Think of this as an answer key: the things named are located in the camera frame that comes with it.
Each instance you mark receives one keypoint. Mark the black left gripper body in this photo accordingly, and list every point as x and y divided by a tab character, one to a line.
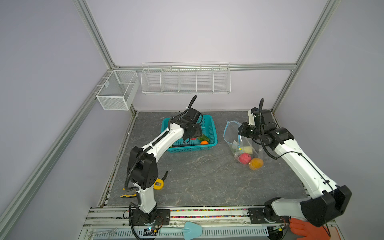
196	132

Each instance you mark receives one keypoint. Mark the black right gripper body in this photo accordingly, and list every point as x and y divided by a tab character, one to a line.
249	131

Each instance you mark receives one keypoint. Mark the clear zip top bag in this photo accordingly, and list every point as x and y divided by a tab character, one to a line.
231	134

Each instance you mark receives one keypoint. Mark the pink dragon fruit toy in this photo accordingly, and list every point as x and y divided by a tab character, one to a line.
244	158

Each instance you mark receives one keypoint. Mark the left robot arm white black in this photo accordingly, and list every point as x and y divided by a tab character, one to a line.
142	170

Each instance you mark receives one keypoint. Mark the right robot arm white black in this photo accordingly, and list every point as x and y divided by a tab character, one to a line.
326	199

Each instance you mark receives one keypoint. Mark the orange gloved hand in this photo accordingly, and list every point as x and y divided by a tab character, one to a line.
307	231

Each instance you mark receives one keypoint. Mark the teal plastic basket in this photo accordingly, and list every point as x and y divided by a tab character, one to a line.
209	134

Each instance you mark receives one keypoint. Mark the yellow tape measure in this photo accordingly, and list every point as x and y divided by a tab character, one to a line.
160	183

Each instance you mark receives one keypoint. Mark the teal silicone spatula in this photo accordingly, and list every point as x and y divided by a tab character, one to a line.
190	231

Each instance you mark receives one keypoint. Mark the silver wrench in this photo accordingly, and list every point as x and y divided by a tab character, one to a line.
92	234

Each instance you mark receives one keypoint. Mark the white wire wall rack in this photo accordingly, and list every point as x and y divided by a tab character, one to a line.
176	78

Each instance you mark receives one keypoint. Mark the white mesh wall box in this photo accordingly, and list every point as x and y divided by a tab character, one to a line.
118	91

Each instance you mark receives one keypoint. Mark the yellow handled pliers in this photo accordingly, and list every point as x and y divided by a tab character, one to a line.
131	193

